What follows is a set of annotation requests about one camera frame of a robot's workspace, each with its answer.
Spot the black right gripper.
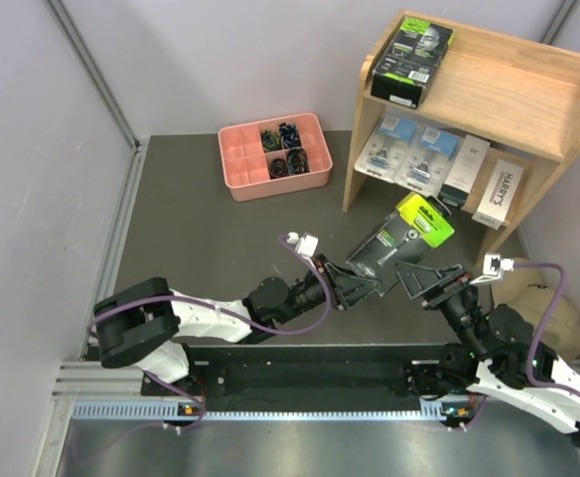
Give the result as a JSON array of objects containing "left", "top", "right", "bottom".
[{"left": 391, "top": 260, "right": 485, "bottom": 359}]

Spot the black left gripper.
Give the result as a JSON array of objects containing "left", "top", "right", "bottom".
[{"left": 275, "top": 253, "right": 380, "bottom": 325}]

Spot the black green Gillette razor box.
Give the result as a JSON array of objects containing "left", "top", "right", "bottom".
[{"left": 347, "top": 192, "right": 455, "bottom": 296}]

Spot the white Harry's razor box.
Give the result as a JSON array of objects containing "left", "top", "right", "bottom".
[{"left": 472, "top": 159, "right": 524, "bottom": 230}]

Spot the blue white razor blister pack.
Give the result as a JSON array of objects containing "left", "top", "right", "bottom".
[{"left": 355, "top": 114, "right": 418, "bottom": 183}]

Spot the white razor box dark end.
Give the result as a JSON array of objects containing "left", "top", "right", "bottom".
[{"left": 438, "top": 135, "right": 491, "bottom": 209}]

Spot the black green face-print razor box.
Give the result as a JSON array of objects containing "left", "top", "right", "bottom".
[{"left": 370, "top": 16, "right": 455, "bottom": 109}]

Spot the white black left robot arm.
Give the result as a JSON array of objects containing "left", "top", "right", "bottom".
[{"left": 87, "top": 255, "right": 381, "bottom": 395}]

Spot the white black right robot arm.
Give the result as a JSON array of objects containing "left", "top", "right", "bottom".
[{"left": 395, "top": 253, "right": 580, "bottom": 449}]

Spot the light wooden two-tier shelf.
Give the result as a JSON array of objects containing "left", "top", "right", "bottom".
[{"left": 342, "top": 8, "right": 580, "bottom": 270}]

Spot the beige baseball cap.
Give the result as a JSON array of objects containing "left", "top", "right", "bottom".
[{"left": 491, "top": 256, "right": 580, "bottom": 362}]

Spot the dark rolled tie in tray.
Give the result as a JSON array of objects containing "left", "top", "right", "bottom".
[{"left": 286, "top": 148, "right": 310, "bottom": 175}]

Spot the brown rolled tie in tray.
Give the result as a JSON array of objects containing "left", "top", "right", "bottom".
[{"left": 268, "top": 157, "right": 290, "bottom": 180}]

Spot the pink divided organizer tray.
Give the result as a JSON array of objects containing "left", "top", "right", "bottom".
[{"left": 217, "top": 112, "right": 333, "bottom": 202}]

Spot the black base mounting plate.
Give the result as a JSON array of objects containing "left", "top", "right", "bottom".
[{"left": 143, "top": 345, "right": 466, "bottom": 400}]

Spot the blue rolled tie in tray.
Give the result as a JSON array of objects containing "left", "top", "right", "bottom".
[{"left": 278, "top": 122, "right": 302, "bottom": 149}]

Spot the green rolled tie in tray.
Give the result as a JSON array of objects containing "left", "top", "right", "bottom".
[{"left": 260, "top": 129, "right": 281, "bottom": 152}]

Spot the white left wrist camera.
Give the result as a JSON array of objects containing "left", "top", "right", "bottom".
[{"left": 285, "top": 232, "right": 319, "bottom": 259}]

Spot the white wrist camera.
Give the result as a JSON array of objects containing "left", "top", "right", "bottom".
[
  {"left": 285, "top": 232, "right": 319, "bottom": 259},
  {"left": 470, "top": 252, "right": 514, "bottom": 286}
]

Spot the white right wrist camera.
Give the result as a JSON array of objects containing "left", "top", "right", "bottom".
[{"left": 470, "top": 252, "right": 514, "bottom": 286}]

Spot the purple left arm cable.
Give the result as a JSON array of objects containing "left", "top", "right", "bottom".
[{"left": 85, "top": 234, "right": 332, "bottom": 431}]

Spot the grey slotted cable duct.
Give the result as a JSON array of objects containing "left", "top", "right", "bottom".
[{"left": 71, "top": 399, "right": 475, "bottom": 422}]

